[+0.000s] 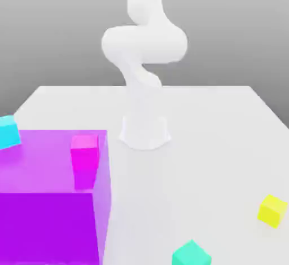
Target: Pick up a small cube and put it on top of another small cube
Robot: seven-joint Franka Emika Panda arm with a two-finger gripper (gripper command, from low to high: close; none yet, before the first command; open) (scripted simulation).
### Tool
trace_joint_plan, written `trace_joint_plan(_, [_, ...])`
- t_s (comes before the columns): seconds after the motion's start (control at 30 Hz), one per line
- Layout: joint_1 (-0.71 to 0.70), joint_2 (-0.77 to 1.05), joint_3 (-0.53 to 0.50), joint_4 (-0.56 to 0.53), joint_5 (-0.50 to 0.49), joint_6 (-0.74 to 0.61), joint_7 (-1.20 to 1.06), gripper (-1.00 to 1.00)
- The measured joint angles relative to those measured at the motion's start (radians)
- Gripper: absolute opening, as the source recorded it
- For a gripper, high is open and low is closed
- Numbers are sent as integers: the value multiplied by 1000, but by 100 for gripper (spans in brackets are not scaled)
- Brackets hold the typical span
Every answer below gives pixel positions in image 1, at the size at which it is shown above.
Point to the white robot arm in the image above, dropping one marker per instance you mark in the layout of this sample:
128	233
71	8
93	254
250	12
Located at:
144	44

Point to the small magenta cube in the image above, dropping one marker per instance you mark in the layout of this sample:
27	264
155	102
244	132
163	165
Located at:
84	159

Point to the small cyan cube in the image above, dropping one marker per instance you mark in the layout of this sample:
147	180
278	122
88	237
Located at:
8	132

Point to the small turquoise cube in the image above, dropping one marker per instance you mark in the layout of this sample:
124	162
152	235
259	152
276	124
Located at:
192	254

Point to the small yellow cube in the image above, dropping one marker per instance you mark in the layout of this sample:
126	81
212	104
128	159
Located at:
271	212

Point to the large purple box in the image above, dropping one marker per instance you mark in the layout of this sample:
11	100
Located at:
45	224

